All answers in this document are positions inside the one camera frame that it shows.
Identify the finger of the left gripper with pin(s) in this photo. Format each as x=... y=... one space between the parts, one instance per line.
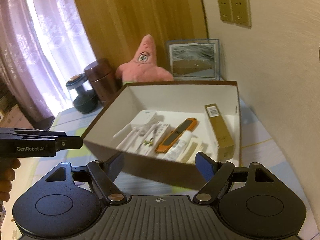
x=68 y=143
x=30 y=133

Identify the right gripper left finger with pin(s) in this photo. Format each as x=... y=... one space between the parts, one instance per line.
x=102 y=176

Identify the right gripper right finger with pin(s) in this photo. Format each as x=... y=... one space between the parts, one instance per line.
x=216 y=175

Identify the gold white carton box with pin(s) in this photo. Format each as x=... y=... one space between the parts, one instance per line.
x=219 y=132

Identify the white cream tube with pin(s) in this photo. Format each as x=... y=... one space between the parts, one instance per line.
x=178 y=147

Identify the green white medicine box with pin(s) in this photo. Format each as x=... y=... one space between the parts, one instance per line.
x=153 y=138

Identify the orange utility knife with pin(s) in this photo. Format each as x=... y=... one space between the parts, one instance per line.
x=188 y=124

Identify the white wifi repeater with antennas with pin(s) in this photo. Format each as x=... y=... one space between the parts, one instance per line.
x=145 y=122

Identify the person's left hand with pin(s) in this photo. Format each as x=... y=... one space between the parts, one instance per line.
x=8 y=167

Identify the cardboard boxes on floor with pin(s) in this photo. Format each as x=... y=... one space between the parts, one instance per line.
x=11 y=114

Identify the dark green glass humidifier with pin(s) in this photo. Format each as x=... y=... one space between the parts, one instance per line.
x=83 y=96

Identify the brown cardboard storage box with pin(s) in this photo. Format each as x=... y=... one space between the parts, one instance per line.
x=176 y=101

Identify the brown metal canister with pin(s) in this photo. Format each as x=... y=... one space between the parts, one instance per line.
x=102 y=78

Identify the sheer purple curtain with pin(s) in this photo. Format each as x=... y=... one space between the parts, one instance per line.
x=43 y=45

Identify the pink starfish plush toy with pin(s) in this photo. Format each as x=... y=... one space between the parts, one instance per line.
x=143 y=67

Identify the framed sand picture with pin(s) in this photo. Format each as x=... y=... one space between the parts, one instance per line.
x=194 y=59

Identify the wooden door panel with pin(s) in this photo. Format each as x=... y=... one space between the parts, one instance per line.
x=115 y=28

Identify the gold wall socket right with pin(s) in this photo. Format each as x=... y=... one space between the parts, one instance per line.
x=241 y=12

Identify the gold wall socket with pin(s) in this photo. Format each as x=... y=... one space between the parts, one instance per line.
x=225 y=10
x=241 y=12

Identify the gold wall socket left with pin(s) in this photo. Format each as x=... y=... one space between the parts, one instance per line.
x=225 y=10

